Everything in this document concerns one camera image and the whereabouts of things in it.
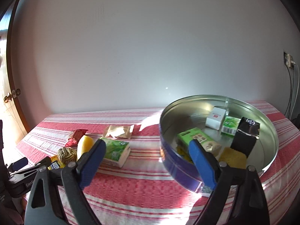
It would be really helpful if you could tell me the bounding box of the black tea packet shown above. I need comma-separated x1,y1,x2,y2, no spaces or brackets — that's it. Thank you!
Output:
230,117,260,158

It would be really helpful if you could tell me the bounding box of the beige paper sachet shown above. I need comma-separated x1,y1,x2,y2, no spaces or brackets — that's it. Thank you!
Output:
102,125,134,139

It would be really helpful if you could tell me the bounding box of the yellow sponge lower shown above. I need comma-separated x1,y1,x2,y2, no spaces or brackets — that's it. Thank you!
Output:
218,147,247,169

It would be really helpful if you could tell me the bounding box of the blue yellow candy wrapper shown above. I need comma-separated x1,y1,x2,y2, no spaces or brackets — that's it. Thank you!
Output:
48,155,65,170

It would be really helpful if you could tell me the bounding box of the yellow sponge block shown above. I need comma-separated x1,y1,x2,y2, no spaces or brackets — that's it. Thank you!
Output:
77,135,94,160

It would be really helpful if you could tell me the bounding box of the round metal tin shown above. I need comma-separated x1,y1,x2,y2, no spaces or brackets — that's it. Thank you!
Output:
159,95,279,193

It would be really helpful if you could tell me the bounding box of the brown wooden door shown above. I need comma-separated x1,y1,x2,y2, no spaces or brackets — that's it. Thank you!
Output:
1,0,30,146

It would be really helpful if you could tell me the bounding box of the red striped bed cover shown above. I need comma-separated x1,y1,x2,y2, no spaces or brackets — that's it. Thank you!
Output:
17,101,299,224

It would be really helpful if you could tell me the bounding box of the red snack wrapper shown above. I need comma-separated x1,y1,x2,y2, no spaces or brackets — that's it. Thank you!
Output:
64,129,87,147

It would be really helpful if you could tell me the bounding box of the green tissue pack in tin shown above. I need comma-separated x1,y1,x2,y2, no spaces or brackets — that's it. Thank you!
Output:
221,116,241,136

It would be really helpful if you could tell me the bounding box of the green box in tin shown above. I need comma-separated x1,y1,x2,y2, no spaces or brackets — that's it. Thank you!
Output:
176,127,222,157

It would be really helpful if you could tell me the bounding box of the white small box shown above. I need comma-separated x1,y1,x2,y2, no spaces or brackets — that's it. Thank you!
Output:
205,107,227,130

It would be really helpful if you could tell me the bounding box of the yellow braided rope ball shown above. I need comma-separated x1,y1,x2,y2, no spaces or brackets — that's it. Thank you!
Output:
57,147,77,165

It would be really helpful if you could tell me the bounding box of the brass door handle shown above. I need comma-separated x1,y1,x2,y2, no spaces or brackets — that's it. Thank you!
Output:
4,88,21,103

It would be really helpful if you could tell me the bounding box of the white charger cable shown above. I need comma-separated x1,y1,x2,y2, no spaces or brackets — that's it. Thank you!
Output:
289,61,300,122

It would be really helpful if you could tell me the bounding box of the wall power socket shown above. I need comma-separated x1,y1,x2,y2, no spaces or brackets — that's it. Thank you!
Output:
284,52,295,69

